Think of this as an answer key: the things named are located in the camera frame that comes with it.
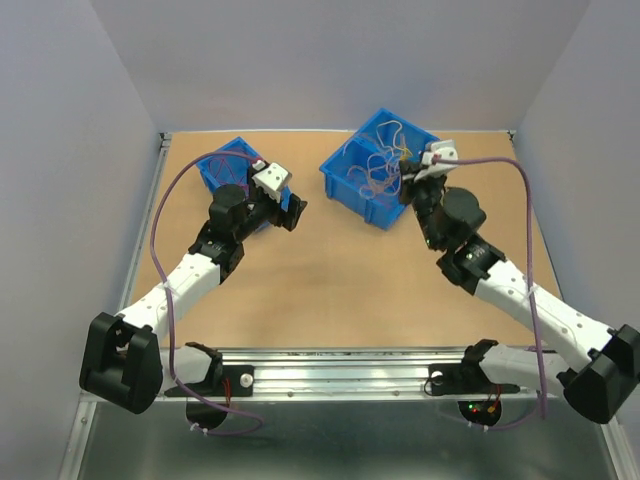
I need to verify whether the large blue divided bin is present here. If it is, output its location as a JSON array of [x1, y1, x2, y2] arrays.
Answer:
[[319, 108, 438, 230]]

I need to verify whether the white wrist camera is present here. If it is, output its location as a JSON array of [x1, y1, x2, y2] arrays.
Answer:
[[414, 139, 459, 182], [251, 160, 292, 203]]

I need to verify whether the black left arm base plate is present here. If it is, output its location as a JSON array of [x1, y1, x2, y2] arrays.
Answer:
[[179, 364, 254, 398]]

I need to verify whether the aluminium mounting rail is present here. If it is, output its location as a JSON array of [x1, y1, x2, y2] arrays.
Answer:
[[82, 349, 616, 404]]

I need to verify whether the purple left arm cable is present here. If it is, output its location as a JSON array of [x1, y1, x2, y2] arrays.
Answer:
[[151, 151, 266, 437]]

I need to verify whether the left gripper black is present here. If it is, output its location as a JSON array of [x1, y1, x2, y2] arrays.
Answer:
[[234, 168, 306, 242]]

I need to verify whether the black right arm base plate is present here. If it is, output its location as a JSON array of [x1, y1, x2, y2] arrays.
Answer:
[[423, 363, 521, 396]]

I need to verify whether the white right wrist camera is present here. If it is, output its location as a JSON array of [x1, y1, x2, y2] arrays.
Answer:
[[414, 139, 459, 182]]

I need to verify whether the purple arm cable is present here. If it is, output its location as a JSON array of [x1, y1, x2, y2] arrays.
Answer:
[[151, 151, 266, 437], [434, 155, 549, 432]]

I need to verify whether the dark red wire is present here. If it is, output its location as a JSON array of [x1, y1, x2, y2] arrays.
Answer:
[[207, 149, 251, 189]]

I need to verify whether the small blue plastic bin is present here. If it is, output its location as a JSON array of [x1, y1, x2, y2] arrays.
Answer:
[[197, 137, 293, 241]]

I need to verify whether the aluminium side frame rail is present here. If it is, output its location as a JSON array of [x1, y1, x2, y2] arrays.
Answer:
[[109, 131, 173, 316]]

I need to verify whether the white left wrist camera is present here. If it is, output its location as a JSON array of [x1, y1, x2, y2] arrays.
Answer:
[[251, 160, 292, 203]]

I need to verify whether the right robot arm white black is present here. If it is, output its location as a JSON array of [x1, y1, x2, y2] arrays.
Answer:
[[399, 154, 639, 424]]

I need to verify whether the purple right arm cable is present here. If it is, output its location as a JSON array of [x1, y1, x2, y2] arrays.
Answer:
[[434, 155, 549, 432]]

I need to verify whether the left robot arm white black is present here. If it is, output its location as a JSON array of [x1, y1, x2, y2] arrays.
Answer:
[[79, 161, 307, 414]]

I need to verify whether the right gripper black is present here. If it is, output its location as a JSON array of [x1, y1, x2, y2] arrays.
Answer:
[[398, 158, 446, 252]]

